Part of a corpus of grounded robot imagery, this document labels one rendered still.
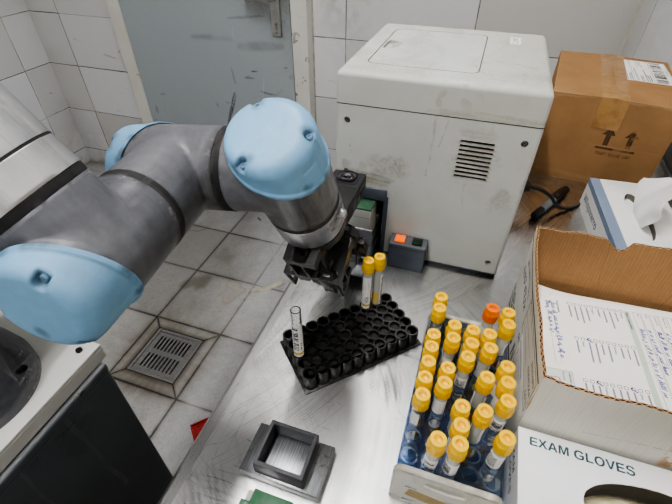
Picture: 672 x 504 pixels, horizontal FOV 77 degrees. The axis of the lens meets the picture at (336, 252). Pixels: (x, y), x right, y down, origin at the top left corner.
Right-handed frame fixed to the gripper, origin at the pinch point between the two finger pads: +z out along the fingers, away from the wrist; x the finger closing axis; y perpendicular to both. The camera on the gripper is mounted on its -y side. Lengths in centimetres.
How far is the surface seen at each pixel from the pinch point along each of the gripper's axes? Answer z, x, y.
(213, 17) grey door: 67, -104, -117
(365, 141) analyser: -8.9, 0.2, -15.8
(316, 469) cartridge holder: -11.5, 6.3, 26.6
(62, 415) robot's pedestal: -11.4, -25.5, 30.4
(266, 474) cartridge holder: -13.0, 1.6, 28.3
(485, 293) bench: 6.6, 21.8, -2.0
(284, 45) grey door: 74, -71, -113
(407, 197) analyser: -1.9, 7.2, -11.7
